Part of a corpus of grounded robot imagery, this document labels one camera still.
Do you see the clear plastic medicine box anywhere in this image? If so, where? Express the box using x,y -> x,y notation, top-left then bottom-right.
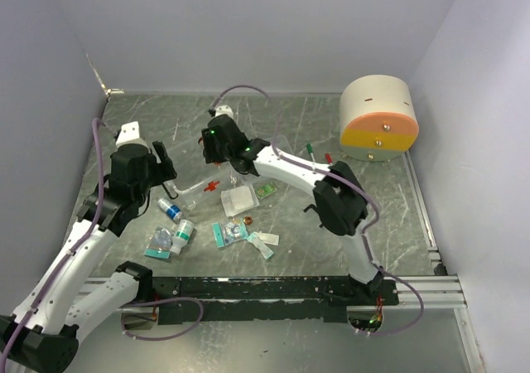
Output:
161,170 -> 233,210

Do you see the white teal medicine bottle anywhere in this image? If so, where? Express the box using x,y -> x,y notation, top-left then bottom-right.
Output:
170,220 -> 195,254

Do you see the white gauze pad packet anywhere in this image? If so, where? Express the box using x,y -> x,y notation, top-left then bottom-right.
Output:
220,185 -> 259,217

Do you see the small green medicine box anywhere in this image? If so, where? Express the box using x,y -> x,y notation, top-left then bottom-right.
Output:
255,182 -> 277,200

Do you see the teal silver foil packet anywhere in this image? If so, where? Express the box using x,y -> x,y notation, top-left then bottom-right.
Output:
144,226 -> 172,259

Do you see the teal blister pack bag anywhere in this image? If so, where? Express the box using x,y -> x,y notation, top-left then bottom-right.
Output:
212,219 -> 249,249

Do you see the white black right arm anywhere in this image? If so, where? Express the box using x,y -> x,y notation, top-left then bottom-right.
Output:
201,108 -> 384,296

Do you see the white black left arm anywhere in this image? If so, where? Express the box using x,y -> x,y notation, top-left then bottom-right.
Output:
1,122 -> 176,372

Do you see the blue white medicine bottle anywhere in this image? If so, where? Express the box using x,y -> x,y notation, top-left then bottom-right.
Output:
157,197 -> 183,222

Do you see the green capped marker pen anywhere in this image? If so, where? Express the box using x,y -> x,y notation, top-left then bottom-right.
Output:
306,143 -> 317,163

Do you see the teal dotted bandage packet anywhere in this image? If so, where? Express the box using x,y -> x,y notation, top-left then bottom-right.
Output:
247,232 -> 274,259

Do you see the white bandage wrapper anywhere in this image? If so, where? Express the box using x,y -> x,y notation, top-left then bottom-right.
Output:
255,232 -> 280,246

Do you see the cream round drawer cabinet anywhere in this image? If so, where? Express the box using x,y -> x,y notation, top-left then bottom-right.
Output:
339,75 -> 419,162

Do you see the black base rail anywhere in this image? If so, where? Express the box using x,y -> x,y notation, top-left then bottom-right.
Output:
125,276 -> 398,325

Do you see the aluminium frame rail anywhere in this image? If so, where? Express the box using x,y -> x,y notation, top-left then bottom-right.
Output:
74,275 -> 467,312

